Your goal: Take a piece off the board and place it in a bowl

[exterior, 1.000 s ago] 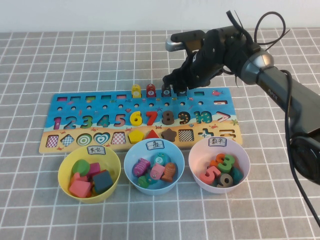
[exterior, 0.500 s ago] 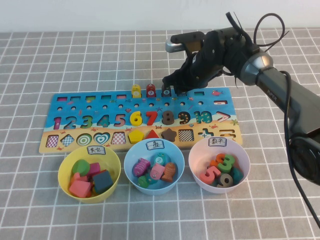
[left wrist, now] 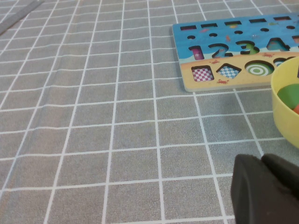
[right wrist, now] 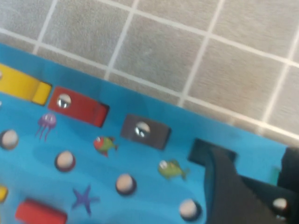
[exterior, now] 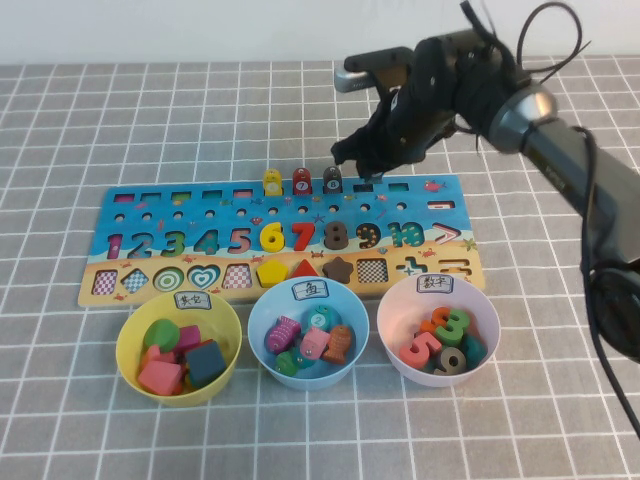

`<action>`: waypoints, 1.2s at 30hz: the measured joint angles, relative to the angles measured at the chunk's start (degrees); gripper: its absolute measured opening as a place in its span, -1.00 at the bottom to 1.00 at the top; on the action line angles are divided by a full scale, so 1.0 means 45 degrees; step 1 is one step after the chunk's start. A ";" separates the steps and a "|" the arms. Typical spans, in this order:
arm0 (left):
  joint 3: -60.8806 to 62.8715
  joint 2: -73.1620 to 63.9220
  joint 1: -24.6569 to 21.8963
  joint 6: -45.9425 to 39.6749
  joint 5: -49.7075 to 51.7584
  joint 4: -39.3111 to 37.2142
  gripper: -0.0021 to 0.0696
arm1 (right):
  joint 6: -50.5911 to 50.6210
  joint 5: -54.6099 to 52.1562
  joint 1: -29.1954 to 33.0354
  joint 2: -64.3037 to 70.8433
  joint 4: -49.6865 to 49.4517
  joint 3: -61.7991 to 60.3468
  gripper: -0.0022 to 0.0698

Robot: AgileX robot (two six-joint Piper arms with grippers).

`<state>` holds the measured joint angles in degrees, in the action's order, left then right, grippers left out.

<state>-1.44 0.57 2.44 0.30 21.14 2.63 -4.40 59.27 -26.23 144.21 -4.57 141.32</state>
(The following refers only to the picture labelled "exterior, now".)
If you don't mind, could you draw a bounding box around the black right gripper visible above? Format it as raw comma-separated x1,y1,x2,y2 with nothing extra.
330,29,507,184

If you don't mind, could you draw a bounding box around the blue wooden number puzzle board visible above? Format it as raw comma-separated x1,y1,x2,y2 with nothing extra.
77,174,486,308

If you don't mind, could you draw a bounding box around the paper label on blue bowl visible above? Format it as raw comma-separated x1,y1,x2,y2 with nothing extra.
291,278,330,301

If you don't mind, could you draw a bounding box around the paper label on pink bowl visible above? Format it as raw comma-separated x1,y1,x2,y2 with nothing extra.
415,274,454,295

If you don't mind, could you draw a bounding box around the blue plastic bowl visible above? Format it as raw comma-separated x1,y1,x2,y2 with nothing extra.
247,279,371,389

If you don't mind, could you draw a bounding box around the pink plastic bowl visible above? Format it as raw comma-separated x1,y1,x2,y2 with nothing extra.
375,275,501,389

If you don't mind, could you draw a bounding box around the yellow plastic bowl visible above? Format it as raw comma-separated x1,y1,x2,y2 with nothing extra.
115,291,244,407

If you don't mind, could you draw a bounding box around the paper label on yellow bowl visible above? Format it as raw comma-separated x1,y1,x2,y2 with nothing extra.
173,292,212,311

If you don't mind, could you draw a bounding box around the brown fish peg eight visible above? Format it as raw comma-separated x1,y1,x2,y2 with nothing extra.
322,166,344,195

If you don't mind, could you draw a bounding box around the red fish peg seven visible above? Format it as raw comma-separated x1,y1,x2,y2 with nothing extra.
291,167,313,196

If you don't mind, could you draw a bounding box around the brown wooden number eight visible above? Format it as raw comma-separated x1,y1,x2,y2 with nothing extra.
322,221,350,251

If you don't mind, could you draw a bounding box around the yellow fish peg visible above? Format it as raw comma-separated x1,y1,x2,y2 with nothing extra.
262,168,284,197

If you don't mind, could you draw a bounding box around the red wooden number seven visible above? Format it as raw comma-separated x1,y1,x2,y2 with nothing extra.
290,222,317,253

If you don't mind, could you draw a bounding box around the brown wooden star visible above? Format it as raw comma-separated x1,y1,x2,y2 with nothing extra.
321,256,355,282

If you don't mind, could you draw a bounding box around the yellow wooden number six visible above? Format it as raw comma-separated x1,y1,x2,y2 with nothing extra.
258,221,286,253

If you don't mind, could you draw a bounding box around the red wooden triangle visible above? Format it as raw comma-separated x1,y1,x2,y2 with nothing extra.
288,259,324,282

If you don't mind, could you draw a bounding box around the yellow wooden pentagon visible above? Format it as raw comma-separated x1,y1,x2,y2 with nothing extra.
256,259,292,287

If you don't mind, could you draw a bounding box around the teal wooden fish two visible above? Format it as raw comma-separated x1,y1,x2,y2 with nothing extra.
305,305,342,332

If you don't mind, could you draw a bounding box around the orange wooden number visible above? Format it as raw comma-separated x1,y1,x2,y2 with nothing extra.
418,306,451,336

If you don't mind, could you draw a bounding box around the orange wooden fish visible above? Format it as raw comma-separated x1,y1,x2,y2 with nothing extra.
320,325,354,365

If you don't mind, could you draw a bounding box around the pink wooden fish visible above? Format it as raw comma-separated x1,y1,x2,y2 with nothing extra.
299,327,330,360

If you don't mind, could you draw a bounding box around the magenta striped wooden fish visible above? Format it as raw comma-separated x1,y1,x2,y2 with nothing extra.
263,315,301,355

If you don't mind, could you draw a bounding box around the green wooden number three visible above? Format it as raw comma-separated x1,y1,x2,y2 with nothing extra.
433,308,472,347

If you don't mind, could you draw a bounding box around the pink wooden number five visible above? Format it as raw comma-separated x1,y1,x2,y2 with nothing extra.
398,333,441,372

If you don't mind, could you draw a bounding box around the green wooden fish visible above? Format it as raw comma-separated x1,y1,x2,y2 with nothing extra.
274,351,316,379

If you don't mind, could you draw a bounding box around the teal wooden number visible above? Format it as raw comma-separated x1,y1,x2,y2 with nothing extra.
459,332,488,369

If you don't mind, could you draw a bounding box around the grey wooden number nine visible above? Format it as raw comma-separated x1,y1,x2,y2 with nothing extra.
431,347,468,376

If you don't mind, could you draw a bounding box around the magenta wooden block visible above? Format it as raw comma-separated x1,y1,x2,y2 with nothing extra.
174,325,202,354

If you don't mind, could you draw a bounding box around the dark teal wooden square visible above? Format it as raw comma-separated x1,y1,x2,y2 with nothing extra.
184,340,227,388

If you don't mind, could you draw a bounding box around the grey checked tablecloth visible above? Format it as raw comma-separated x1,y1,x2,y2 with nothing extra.
0,53,640,480

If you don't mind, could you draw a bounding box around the green wooden circle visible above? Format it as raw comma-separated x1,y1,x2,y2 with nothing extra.
143,319,180,350

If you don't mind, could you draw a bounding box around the pink wooden block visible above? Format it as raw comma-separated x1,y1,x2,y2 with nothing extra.
137,360,185,396

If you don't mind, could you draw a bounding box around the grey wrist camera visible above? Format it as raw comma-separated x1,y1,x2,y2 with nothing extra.
333,46,416,94

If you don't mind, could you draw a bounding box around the black looped cable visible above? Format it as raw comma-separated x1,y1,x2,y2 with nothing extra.
459,0,592,87

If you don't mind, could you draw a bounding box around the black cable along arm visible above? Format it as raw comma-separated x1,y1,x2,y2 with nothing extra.
569,124,640,444

